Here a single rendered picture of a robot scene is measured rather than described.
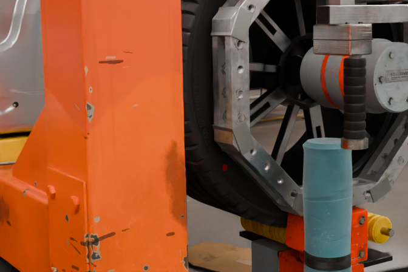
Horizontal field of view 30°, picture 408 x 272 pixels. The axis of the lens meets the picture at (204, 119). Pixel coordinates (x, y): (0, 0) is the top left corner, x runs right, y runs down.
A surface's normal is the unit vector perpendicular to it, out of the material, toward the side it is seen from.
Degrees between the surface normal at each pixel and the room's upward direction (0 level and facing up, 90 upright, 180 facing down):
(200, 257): 12
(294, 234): 80
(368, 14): 90
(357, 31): 90
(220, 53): 90
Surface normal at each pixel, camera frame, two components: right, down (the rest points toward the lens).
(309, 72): -0.84, 0.03
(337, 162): 0.23, 0.08
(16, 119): 0.54, 0.10
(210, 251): 0.15, -0.96
